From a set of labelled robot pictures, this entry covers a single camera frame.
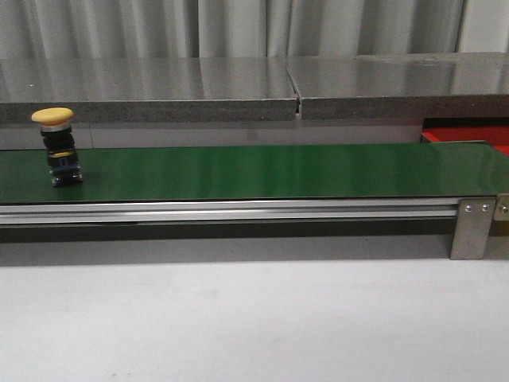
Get yellow mushroom push button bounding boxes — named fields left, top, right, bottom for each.
left=31, top=107, right=83, bottom=187

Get grey granite counter slab left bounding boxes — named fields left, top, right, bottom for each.
left=1, top=58, right=297, bottom=123

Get green conveyor belt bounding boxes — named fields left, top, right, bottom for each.
left=1, top=142, right=508, bottom=204

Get steel conveyor end plate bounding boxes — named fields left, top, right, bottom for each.
left=493, top=193, right=509, bottom=221

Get red plastic tray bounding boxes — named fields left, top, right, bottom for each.
left=422, top=127, right=508, bottom=156

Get white pleated curtain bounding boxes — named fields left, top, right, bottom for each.
left=1, top=1, right=508, bottom=59

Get aluminium conveyor frame rail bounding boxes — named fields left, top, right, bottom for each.
left=1, top=197, right=459, bottom=227

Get steel conveyor support bracket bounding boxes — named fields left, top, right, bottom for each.
left=450, top=197, right=495, bottom=260

